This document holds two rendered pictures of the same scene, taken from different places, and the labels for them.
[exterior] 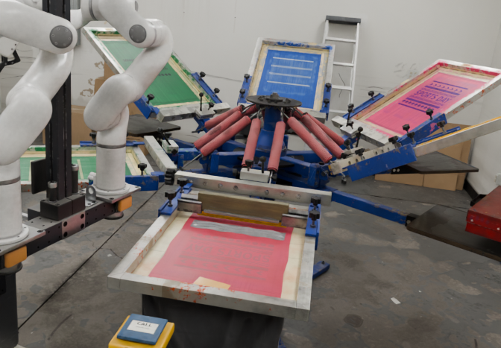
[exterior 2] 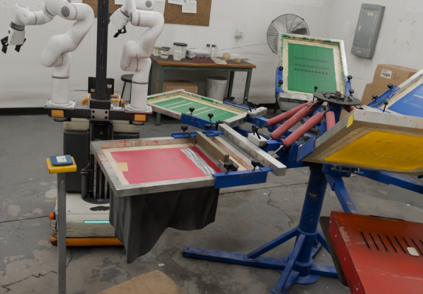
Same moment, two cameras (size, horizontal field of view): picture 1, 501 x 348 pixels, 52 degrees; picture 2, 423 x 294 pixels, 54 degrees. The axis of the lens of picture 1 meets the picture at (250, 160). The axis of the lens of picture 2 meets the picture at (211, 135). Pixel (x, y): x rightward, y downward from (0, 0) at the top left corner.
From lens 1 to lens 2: 1.82 m
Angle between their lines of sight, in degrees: 51
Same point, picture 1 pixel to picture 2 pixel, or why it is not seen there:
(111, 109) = (123, 58)
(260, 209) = (214, 153)
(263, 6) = not seen: outside the picture
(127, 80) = (129, 43)
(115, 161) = (135, 90)
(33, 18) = (56, 2)
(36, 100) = (55, 39)
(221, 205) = (202, 143)
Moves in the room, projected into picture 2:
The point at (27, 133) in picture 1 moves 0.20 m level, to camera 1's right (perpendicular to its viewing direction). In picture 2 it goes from (51, 53) to (62, 62)
